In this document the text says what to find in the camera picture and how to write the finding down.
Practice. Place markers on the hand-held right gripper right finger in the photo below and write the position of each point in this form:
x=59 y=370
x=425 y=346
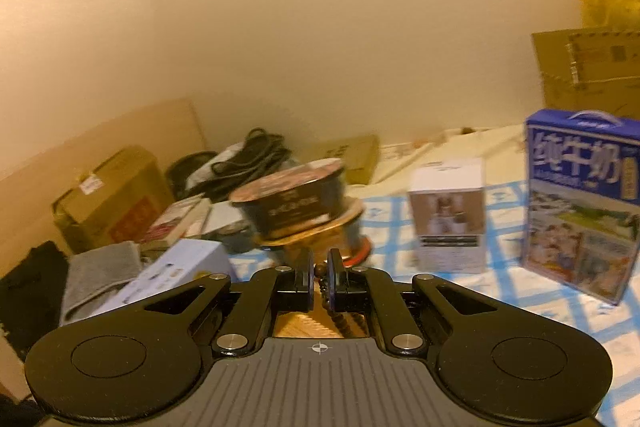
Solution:
x=334 y=279

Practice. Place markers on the taped brown cardboard box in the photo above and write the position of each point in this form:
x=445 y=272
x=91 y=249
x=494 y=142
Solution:
x=110 y=202

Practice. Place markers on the pale blue milk box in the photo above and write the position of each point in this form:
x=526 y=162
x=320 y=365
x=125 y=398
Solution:
x=175 y=272

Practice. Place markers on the large brown cardboard box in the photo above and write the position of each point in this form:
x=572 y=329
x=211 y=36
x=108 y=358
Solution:
x=585 y=67

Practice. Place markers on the blue checked tablecloth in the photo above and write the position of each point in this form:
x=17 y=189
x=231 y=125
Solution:
x=500 y=297

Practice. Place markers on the dark red instant food bowl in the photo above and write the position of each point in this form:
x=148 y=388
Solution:
x=362 y=254

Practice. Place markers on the blue milk carton box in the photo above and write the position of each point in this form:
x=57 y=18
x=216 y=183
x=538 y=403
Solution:
x=580 y=207

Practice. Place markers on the stack of books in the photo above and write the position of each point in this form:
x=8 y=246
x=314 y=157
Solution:
x=180 y=217

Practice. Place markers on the grey towel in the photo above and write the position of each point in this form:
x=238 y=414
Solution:
x=100 y=277

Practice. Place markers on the orange plastic tray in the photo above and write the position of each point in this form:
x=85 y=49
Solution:
x=300 y=324

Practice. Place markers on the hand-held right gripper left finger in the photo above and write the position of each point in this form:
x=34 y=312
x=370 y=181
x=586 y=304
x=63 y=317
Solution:
x=307 y=279

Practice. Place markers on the black cloth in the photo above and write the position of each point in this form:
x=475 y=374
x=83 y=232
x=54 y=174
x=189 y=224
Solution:
x=30 y=292

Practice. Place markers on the dark round container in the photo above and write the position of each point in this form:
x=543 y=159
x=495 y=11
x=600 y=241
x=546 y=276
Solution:
x=187 y=167

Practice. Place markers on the small white product box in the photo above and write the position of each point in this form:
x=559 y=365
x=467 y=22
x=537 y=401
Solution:
x=447 y=217

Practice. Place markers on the light wooden board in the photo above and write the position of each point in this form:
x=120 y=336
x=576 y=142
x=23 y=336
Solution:
x=100 y=137

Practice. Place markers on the black orange instant food bowl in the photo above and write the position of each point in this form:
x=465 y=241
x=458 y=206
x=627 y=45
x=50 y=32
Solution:
x=345 y=232

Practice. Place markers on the flat brown cardboard box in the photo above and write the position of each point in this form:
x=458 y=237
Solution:
x=345 y=157

